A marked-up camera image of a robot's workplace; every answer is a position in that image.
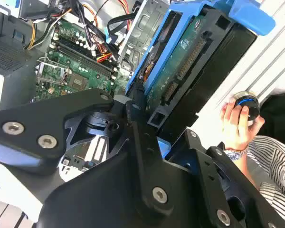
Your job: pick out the round black blue-ringed tool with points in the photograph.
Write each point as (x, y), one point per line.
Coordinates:
(251, 107)

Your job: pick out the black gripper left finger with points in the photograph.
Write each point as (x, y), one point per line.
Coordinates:
(38, 114)

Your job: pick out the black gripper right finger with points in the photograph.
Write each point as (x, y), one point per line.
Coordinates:
(211, 180)

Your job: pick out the hard disk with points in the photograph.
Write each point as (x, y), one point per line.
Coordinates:
(166, 69)

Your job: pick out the person's hand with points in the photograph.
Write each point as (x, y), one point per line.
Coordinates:
(235, 130)

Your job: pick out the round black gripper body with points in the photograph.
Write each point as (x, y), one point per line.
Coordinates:
(97, 197)

